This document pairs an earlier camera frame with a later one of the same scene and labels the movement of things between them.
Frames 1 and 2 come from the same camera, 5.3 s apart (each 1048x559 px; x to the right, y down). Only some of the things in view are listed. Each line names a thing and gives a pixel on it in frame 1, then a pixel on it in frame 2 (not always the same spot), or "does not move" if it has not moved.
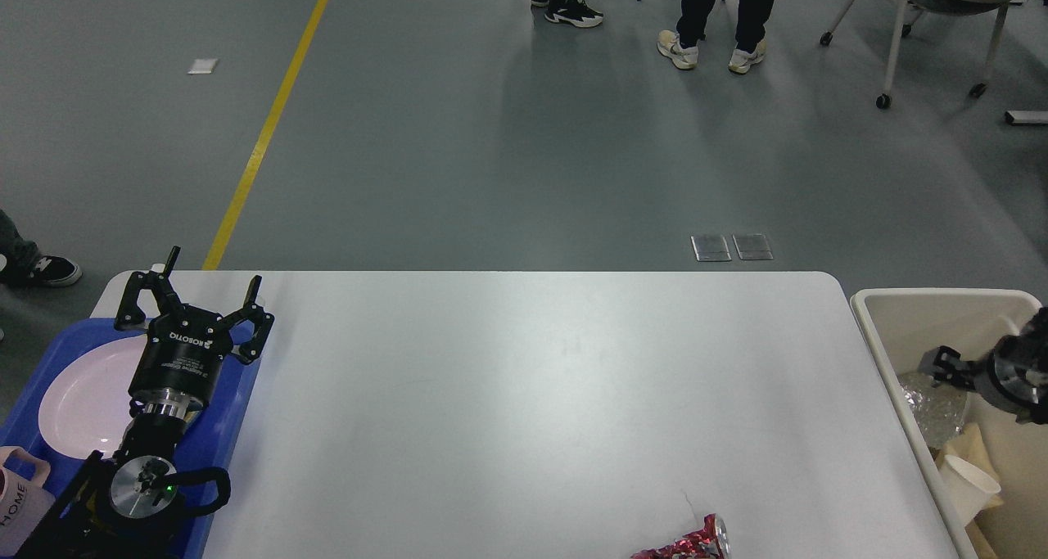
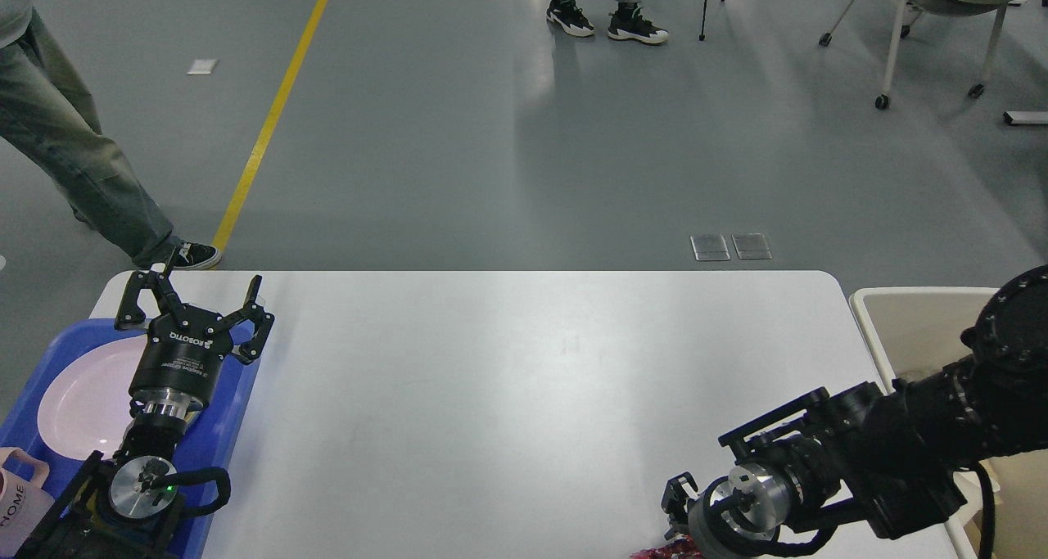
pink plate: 87,408 does not move
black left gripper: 186,346 does not move
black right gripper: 1016,379 → 736,517
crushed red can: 711,542 does not move
